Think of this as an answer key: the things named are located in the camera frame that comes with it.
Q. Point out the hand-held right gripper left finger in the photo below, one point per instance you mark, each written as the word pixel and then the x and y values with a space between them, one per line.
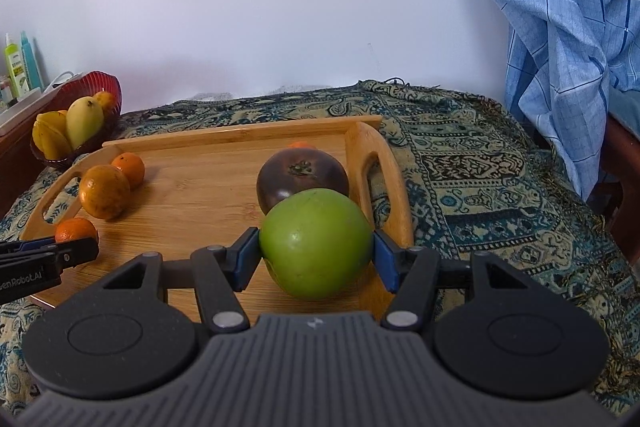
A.
pixel 247 259

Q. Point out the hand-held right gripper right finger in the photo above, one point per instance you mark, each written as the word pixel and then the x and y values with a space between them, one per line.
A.
pixel 384 259

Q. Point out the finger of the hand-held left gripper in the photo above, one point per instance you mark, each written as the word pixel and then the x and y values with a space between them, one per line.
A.
pixel 75 251

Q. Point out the small mandarin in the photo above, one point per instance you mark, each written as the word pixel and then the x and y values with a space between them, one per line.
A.
pixel 75 229
pixel 130 167
pixel 300 145

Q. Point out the large orange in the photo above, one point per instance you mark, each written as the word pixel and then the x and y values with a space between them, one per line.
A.
pixel 104 191

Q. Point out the green apple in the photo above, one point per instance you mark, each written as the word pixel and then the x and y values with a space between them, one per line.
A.
pixel 315 242

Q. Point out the wooden tray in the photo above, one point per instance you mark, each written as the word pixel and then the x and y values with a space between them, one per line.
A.
pixel 200 192

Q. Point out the dark purple round fruit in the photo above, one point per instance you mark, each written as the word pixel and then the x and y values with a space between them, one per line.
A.
pixel 300 177

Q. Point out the wooden cabinet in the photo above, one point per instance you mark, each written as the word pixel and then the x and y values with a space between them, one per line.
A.
pixel 17 162

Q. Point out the yellow star fruit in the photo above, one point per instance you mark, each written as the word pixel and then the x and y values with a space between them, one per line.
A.
pixel 52 134

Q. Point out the yellow mango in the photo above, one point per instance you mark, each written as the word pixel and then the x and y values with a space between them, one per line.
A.
pixel 85 122

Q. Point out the patterned blanket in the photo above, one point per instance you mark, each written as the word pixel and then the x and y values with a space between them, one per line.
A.
pixel 500 187

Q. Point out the small orange fruit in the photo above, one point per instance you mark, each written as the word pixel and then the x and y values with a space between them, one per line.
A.
pixel 106 99

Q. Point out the red glass bowl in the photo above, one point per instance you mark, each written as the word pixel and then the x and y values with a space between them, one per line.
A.
pixel 102 84

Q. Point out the teal bottle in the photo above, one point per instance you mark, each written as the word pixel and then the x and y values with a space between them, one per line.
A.
pixel 25 57
pixel 36 64

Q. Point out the green bottle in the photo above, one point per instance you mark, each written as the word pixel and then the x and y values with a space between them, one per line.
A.
pixel 12 64

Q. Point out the wooden chair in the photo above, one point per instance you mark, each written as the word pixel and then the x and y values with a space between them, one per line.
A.
pixel 622 167

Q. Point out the blue cushion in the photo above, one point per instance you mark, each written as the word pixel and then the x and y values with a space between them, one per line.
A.
pixel 627 107

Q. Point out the blue checked cloth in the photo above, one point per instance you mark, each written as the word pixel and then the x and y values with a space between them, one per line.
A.
pixel 560 32

